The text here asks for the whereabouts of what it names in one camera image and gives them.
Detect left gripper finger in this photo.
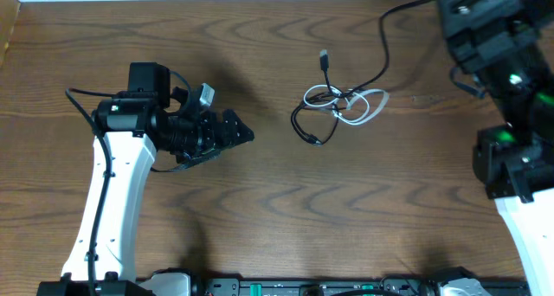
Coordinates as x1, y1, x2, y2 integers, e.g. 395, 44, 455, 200
222, 109, 254, 148
175, 150, 221, 171

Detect short black usb cable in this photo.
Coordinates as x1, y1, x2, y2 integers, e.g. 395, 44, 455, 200
290, 92, 343, 147

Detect long black usb cable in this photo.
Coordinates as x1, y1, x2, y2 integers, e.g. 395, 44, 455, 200
318, 0, 438, 99

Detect white usb cable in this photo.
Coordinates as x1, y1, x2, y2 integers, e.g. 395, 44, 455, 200
302, 84, 390, 126

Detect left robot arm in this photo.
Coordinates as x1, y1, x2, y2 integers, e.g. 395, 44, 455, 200
37, 62, 254, 296

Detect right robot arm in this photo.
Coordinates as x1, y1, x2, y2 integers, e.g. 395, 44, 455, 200
437, 0, 553, 295

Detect cardboard side panel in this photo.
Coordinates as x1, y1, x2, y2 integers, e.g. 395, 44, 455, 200
0, 0, 21, 65

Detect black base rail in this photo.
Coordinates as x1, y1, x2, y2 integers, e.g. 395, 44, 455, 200
146, 267, 530, 296

